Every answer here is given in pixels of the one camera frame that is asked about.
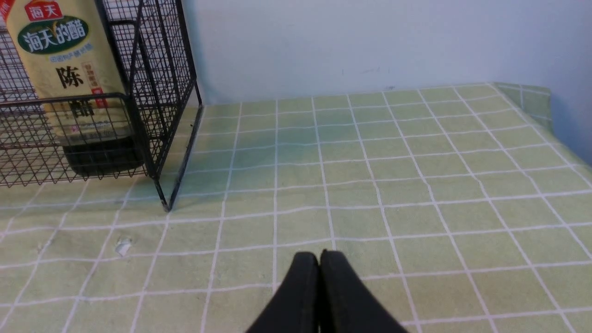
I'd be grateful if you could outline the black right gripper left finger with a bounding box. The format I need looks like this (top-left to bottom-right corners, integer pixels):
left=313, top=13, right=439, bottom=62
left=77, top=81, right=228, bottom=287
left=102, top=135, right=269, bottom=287
left=247, top=252, right=319, bottom=333

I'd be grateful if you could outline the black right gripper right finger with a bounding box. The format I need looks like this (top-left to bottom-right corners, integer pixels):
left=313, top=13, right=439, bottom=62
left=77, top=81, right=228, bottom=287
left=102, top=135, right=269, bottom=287
left=319, top=249, right=406, bottom=333

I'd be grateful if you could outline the dark vinegar bottle brown cap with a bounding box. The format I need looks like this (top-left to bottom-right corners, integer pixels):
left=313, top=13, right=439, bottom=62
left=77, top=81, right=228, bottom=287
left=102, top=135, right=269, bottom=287
left=1, top=0, right=144, bottom=176

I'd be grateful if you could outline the green checkered tablecloth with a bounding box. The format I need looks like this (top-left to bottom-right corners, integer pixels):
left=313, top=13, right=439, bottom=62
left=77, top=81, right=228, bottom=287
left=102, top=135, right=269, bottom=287
left=0, top=83, right=592, bottom=333

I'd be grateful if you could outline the black wire mesh shelf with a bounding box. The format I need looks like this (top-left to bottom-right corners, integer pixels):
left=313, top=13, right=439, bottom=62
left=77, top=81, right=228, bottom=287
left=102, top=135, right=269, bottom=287
left=1, top=0, right=203, bottom=211

